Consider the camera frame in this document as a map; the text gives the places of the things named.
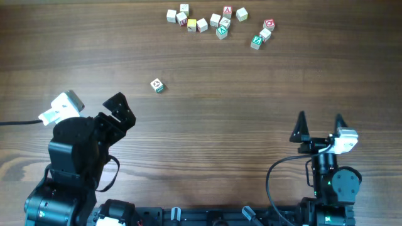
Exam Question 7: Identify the soccer ball wooden block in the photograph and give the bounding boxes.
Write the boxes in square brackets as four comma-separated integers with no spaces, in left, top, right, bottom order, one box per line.
[150,78,165,93]

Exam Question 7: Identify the wooden block red sides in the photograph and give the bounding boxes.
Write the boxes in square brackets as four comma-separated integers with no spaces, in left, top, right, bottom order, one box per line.
[259,28,271,43]

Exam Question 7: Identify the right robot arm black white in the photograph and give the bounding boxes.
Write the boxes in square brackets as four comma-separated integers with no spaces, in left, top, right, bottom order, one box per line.
[290,111,362,226]

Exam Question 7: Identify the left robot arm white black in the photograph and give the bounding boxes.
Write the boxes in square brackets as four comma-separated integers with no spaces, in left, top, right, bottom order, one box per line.
[24,92,136,225]

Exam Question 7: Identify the green letter Z block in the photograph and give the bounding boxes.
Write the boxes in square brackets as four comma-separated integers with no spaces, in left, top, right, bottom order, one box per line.
[251,36,263,50]

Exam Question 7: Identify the plain wooden block far left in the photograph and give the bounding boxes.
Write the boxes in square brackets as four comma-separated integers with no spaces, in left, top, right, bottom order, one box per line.
[166,9,177,23]

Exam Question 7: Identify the plain wooden block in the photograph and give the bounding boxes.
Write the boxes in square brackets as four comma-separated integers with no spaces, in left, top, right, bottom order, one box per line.
[210,13,221,27]
[236,8,248,22]
[166,9,177,23]

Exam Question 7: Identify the wooden block red side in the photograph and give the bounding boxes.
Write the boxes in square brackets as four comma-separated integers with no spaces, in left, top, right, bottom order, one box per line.
[176,12,188,26]

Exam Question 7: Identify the yellow top wooden block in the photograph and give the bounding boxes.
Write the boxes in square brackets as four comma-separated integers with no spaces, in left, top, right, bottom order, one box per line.
[187,19,197,32]

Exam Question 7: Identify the red letter O block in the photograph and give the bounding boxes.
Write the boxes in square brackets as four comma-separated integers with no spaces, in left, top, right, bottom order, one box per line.
[263,19,276,31]

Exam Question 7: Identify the wooden block red edge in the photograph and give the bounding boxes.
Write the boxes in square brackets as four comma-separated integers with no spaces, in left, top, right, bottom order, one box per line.
[197,18,208,33]

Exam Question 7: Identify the wooden block top left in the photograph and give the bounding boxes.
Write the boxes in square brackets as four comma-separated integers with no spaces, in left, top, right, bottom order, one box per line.
[180,4,190,16]

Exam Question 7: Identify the green letter A block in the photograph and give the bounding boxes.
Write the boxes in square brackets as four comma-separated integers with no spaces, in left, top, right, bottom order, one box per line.
[216,26,228,40]

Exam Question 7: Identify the plain wooden block centre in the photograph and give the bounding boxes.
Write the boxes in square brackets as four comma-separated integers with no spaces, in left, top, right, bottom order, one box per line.
[210,13,221,27]

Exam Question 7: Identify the plain wooden block right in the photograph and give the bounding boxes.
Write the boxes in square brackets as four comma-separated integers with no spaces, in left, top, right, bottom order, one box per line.
[236,8,248,22]

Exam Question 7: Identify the wooden block drawing top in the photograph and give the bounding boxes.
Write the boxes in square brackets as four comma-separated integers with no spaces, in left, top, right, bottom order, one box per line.
[219,17,231,30]

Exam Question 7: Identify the red letter A block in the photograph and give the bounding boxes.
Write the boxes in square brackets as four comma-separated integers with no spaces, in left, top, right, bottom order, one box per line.
[222,6,232,19]

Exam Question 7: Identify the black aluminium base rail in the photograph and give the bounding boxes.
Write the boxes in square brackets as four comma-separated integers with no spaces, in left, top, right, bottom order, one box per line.
[87,205,356,226]

